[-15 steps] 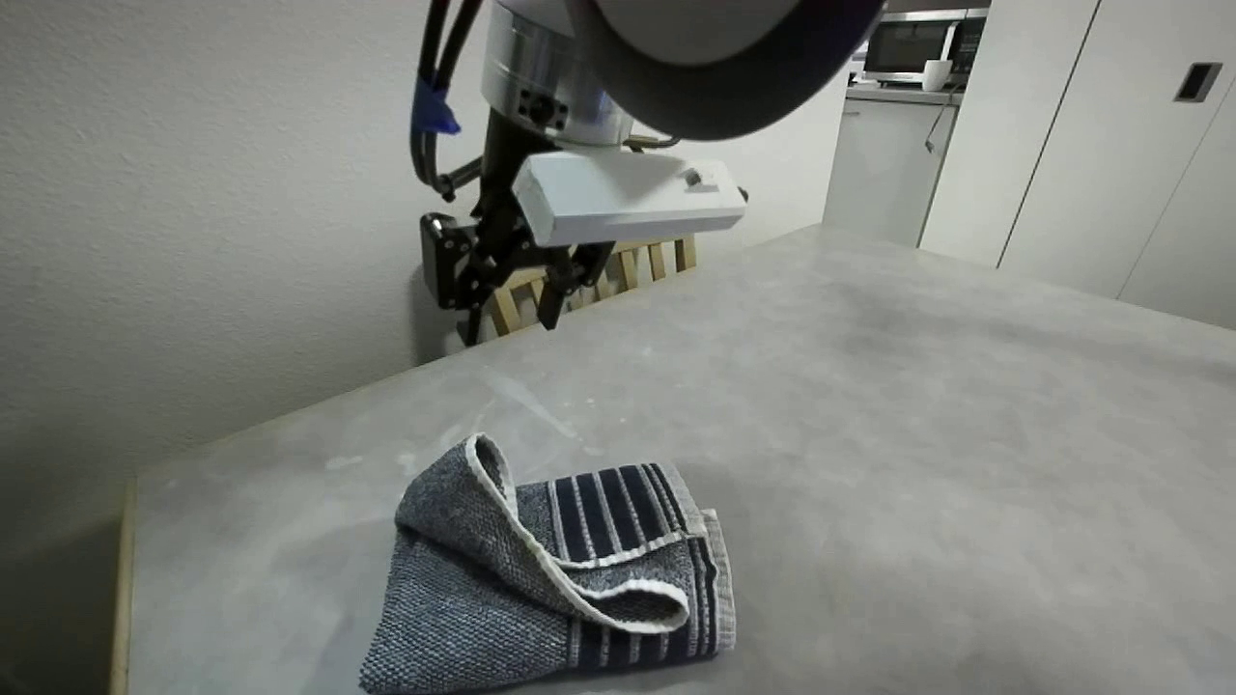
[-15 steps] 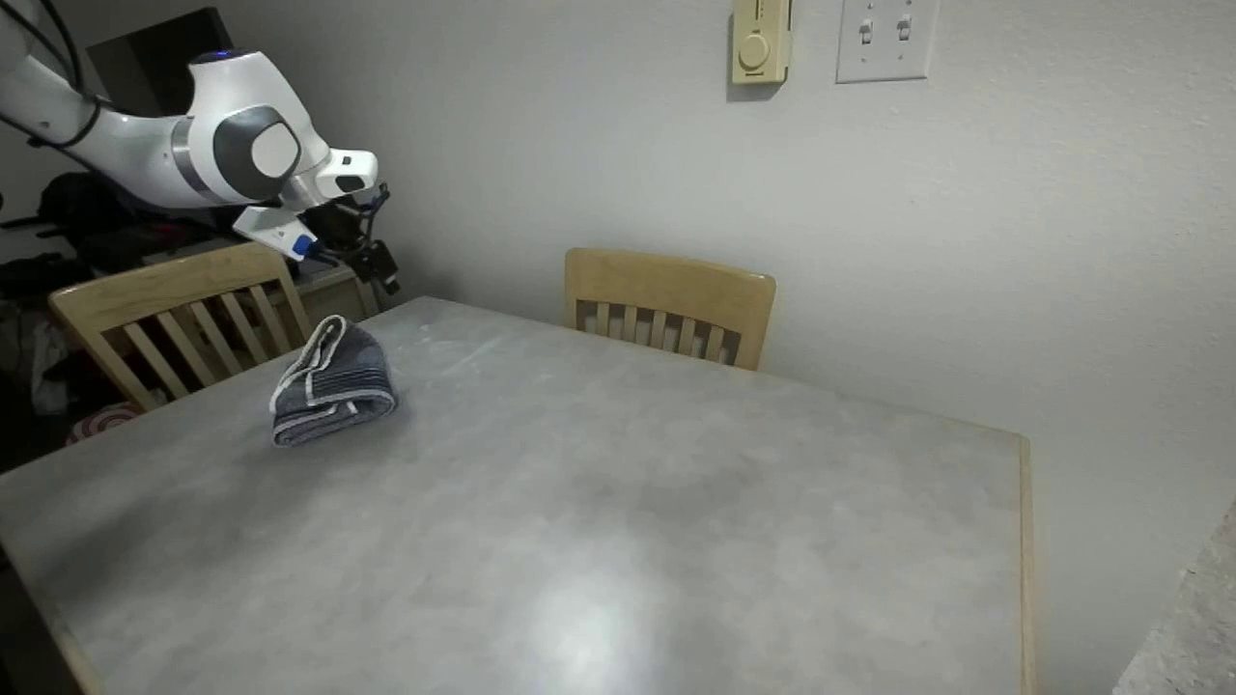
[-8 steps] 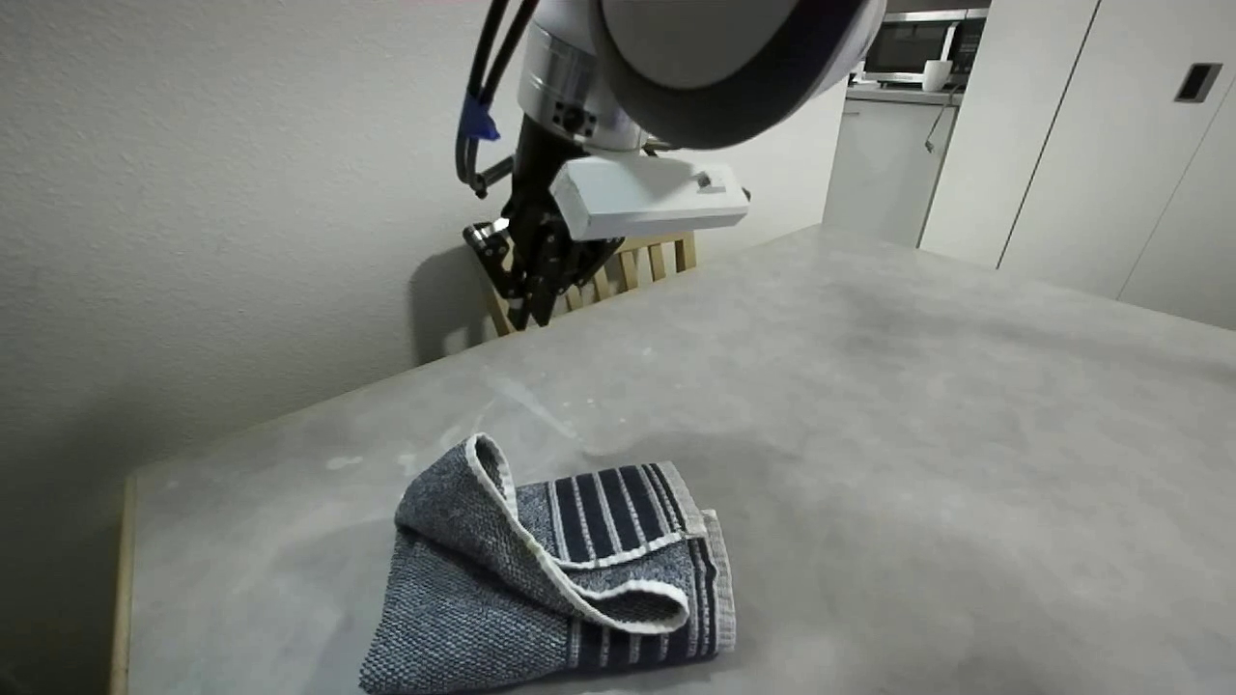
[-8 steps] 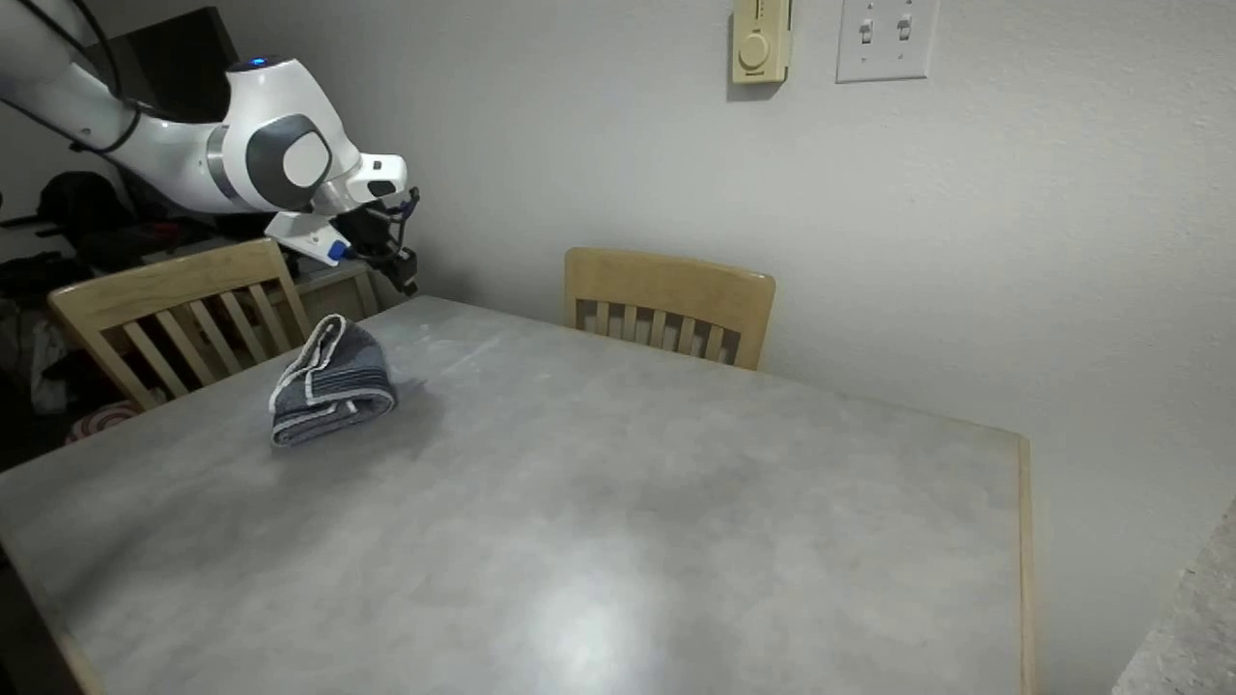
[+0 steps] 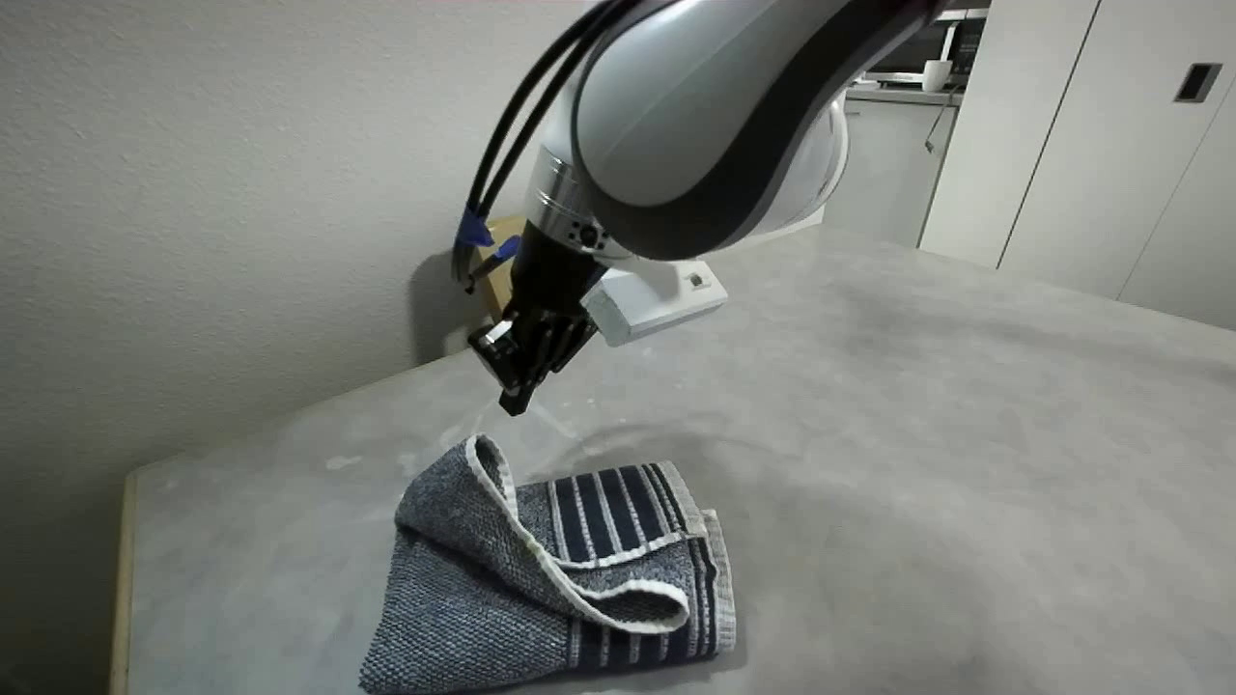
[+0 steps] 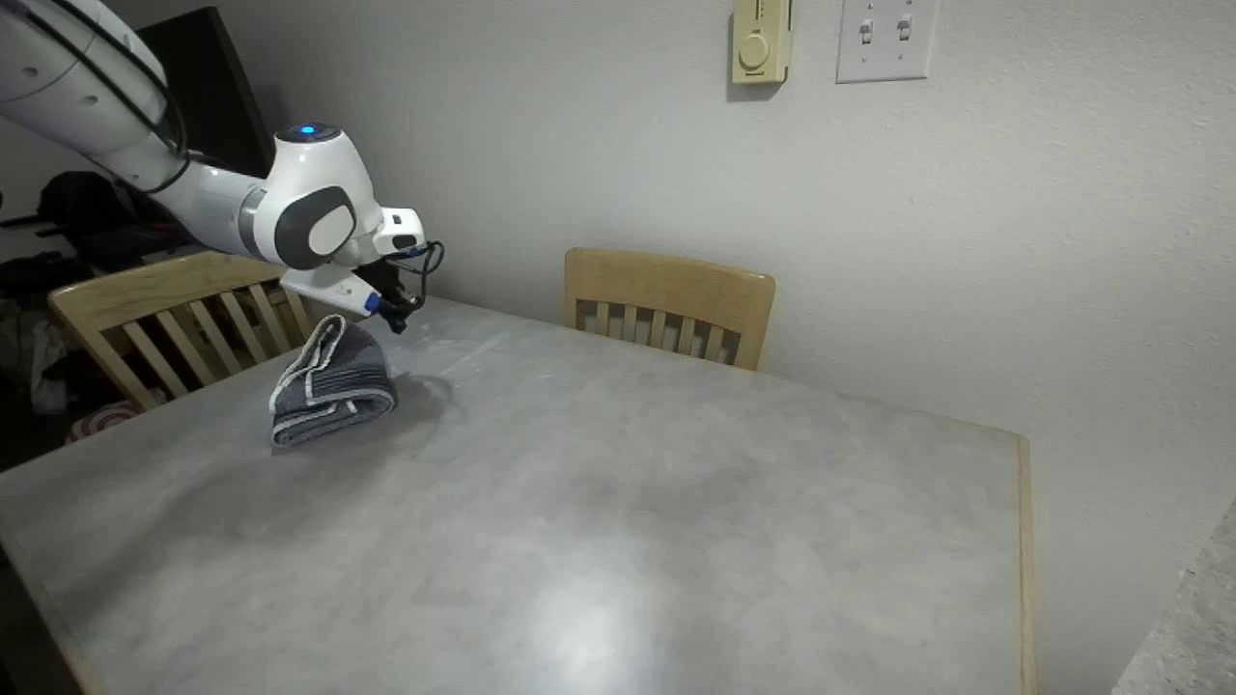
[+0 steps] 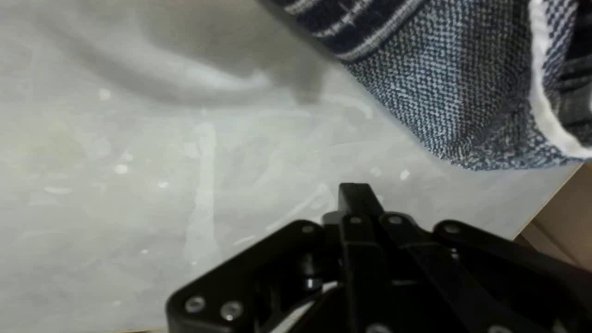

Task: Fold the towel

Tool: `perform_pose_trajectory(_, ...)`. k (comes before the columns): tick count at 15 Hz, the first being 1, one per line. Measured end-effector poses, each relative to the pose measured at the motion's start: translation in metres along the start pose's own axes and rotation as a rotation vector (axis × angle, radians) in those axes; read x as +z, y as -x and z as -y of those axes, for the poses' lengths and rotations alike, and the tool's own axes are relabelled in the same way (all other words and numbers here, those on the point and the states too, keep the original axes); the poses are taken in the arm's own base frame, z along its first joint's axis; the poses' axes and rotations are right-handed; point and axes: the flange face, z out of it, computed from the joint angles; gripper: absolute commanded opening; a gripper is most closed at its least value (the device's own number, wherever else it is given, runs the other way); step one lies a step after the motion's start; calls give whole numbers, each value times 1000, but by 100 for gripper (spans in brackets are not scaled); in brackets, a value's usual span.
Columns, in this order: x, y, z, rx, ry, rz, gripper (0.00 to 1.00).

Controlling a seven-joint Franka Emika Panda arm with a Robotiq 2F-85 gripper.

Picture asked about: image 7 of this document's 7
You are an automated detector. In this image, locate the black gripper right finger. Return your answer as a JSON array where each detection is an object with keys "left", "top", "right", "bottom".
[{"left": 375, "top": 210, "right": 592, "bottom": 333}]

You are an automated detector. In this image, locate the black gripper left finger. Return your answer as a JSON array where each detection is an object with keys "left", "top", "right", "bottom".
[{"left": 164, "top": 180, "right": 396, "bottom": 333}]

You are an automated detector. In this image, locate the blue-grey towel with white trim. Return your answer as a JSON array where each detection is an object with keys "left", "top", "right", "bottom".
[{"left": 257, "top": 0, "right": 592, "bottom": 171}]

